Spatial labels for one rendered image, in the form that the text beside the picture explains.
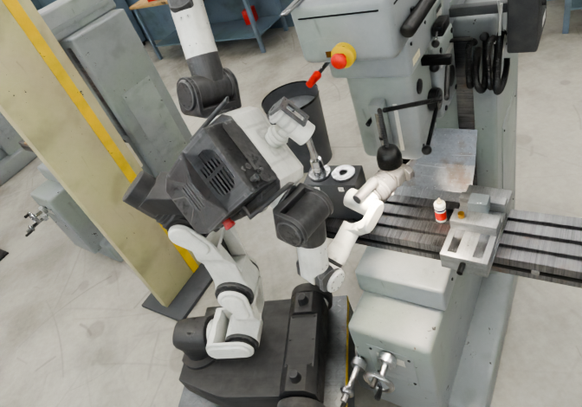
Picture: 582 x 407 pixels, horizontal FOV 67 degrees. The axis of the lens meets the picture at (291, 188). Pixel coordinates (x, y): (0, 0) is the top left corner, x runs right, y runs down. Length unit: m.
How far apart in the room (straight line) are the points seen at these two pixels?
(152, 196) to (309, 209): 0.48
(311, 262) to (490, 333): 1.25
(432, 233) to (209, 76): 0.98
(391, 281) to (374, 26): 0.96
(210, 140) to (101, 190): 1.69
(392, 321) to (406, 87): 0.87
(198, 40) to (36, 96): 1.39
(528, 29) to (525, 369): 1.60
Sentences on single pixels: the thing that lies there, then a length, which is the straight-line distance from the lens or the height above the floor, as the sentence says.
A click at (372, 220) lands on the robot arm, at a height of 1.22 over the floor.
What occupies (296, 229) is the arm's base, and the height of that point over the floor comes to 1.45.
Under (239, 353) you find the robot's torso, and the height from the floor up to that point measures 0.68.
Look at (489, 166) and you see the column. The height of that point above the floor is 0.92.
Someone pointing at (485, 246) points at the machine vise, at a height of 1.02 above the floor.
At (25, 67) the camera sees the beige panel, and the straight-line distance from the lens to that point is 2.49.
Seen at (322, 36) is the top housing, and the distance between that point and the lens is 1.14.
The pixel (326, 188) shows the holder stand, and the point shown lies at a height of 1.12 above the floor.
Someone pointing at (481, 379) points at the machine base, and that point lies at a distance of 2.23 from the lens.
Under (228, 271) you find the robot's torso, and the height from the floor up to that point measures 1.14.
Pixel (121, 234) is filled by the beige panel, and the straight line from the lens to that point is 2.83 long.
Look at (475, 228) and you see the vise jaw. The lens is 1.59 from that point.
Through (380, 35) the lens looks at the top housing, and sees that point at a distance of 1.08.
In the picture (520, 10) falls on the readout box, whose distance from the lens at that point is 1.46.
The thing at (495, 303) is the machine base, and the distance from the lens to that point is 2.43.
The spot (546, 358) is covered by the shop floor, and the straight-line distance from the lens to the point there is 2.53.
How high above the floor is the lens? 2.22
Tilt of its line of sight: 38 degrees down
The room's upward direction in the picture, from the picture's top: 22 degrees counter-clockwise
